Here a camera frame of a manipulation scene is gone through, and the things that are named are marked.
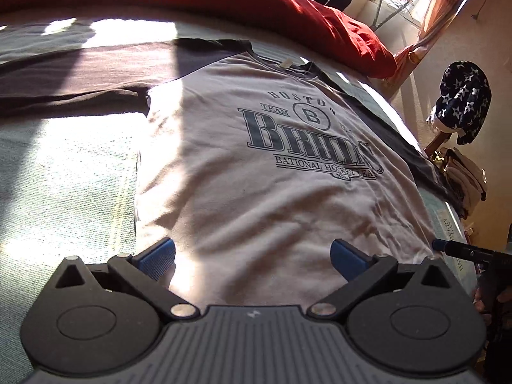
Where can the person's right hand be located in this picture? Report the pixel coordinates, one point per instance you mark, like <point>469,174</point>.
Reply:
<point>479,302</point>

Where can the white sweatshirt with dark sleeves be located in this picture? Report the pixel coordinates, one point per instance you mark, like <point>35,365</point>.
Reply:
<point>240,208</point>

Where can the person's right forearm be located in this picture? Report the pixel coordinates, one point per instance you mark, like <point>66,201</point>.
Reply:
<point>502,348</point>

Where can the teal plaid blanket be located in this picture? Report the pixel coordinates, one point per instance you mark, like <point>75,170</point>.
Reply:
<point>60,188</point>

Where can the orange hanging fabric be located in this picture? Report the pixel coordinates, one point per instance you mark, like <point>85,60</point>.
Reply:
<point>444,0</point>

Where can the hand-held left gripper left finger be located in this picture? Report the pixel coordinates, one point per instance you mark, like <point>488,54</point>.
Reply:
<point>156,256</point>

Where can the navy star-print garment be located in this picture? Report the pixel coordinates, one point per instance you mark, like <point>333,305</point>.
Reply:
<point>464,100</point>

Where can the wooden chair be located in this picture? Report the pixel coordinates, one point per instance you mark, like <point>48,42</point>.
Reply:
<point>436,144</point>

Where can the stack of folded clothes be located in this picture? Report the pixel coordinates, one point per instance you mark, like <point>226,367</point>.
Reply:
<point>464,180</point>

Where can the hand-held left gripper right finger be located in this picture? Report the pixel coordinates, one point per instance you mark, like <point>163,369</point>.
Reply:
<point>348,256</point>

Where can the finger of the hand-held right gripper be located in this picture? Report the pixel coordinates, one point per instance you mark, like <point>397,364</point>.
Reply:
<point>472,252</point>

